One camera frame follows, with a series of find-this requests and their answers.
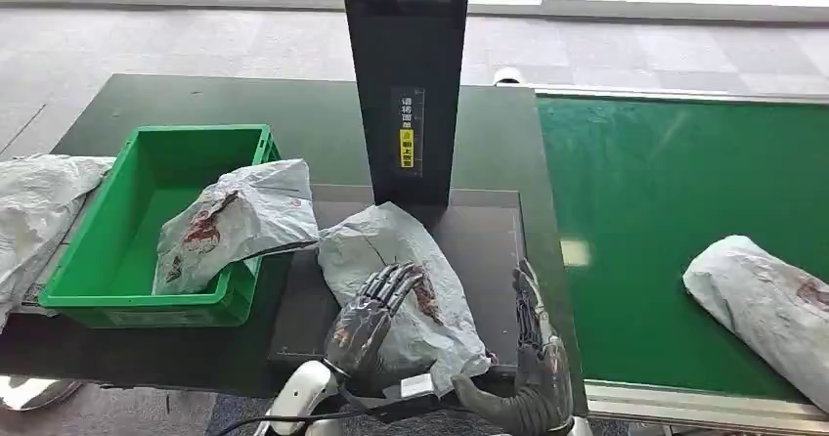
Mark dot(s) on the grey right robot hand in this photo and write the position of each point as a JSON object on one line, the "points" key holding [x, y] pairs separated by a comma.
{"points": [[537, 381]]}

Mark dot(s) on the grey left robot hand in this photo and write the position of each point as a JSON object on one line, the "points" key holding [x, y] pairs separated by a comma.
{"points": [[359, 336]]}

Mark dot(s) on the grey plastic mailer parcel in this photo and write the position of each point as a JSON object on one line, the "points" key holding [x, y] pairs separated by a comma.
{"points": [[758, 303], [246, 219], [388, 245]]}

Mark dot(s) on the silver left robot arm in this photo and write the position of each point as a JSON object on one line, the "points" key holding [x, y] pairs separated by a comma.
{"points": [[304, 394]]}

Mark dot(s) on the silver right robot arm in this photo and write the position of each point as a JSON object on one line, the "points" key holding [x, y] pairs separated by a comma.
{"points": [[576, 428]]}

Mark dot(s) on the black scanner platform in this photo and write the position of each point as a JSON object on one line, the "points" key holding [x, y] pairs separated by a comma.
{"points": [[482, 258]]}

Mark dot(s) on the yellow black warning label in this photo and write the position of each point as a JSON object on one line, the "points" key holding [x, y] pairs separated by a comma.
{"points": [[407, 149]]}

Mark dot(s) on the green conveyor belt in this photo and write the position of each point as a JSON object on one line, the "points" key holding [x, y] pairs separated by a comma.
{"points": [[647, 193]]}

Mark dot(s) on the green plastic crate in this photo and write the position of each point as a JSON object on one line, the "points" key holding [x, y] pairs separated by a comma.
{"points": [[110, 252]]}

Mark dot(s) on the black scanner column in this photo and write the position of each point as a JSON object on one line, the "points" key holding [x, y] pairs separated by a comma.
{"points": [[401, 51]]}

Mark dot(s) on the small white round device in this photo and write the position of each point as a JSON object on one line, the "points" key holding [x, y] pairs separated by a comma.
{"points": [[506, 75]]}

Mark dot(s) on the shiny metal base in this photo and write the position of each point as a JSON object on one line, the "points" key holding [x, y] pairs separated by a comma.
{"points": [[32, 393]]}

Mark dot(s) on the crumpled grey plastic bag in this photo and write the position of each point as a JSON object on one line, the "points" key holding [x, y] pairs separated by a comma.
{"points": [[39, 213]]}

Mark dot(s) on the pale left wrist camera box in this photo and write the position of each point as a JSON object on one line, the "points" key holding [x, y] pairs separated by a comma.
{"points": [[416, 388]]}

